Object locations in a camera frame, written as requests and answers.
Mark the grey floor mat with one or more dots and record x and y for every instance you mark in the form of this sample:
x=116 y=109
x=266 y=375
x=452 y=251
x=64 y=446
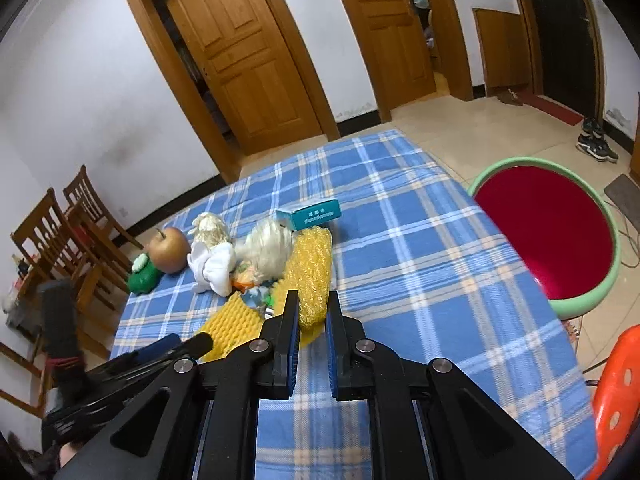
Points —
x=622 y=191

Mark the green plush toy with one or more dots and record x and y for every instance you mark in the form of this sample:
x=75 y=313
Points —
x=142 y=276

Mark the whitish paper ball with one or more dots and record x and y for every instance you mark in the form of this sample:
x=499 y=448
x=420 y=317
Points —
x=265 y=250

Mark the small blue plastic wrapper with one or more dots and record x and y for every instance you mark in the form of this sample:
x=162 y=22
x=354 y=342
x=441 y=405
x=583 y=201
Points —
x=257 y=296

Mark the teal cardboard box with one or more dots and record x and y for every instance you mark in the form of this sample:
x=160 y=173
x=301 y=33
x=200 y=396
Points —
x=315 y=214

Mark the yellow sponge cloth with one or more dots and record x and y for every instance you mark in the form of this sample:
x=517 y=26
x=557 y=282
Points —
x=232 y=325

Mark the wooden wall cabinet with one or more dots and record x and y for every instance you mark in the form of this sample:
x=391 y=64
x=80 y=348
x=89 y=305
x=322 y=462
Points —
x=505 y=50

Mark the blue plaid blanket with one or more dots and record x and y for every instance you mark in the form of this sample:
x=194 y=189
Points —
x=400 y=260

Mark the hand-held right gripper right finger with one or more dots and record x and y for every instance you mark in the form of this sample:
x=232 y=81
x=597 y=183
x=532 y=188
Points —
x=332 y=360

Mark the wooden panel door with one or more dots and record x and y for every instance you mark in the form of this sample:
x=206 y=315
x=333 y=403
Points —
x=245 y=60
x=390 y=30

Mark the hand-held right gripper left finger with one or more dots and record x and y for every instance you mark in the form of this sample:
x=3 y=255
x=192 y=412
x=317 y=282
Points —
x=290 y=360

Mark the white tissue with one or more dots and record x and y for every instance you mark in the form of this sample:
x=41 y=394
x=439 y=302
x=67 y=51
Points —
x=217 y=265

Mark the orange plastic stool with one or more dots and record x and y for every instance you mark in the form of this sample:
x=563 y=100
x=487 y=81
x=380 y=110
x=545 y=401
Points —
x=617 y=400

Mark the yellow bubble wrap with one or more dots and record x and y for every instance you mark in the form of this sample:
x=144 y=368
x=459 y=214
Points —
x=312 y=280

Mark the black entrance door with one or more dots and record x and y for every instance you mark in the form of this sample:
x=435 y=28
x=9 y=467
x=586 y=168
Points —
x=560 y=35

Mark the black sneaker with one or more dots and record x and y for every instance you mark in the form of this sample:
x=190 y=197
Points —
x=594 y=126
x=596 y=149

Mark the brown shoes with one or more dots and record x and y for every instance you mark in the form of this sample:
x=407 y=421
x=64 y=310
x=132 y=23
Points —
x=510 y=96

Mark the wooden chair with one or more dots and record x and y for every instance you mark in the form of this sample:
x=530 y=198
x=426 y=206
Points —
x=47 y=240
x=85 y=205

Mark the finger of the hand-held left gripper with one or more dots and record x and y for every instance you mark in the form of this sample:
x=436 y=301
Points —
x=160 y=346
x=197 y=345

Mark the red door mat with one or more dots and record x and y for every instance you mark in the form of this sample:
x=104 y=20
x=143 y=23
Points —
x=555 y=110

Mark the red basin with green rim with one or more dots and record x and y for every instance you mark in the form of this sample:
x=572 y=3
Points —
x=550 y=230

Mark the orange snack wrapper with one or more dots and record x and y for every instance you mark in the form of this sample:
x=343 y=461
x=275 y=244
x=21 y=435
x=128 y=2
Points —
x=245 y=276

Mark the cream paper ball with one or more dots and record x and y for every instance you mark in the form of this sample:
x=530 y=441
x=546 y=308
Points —
x=210 y=227

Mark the brown apple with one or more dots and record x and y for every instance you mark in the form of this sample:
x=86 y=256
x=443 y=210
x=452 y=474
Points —
x=170 y=250

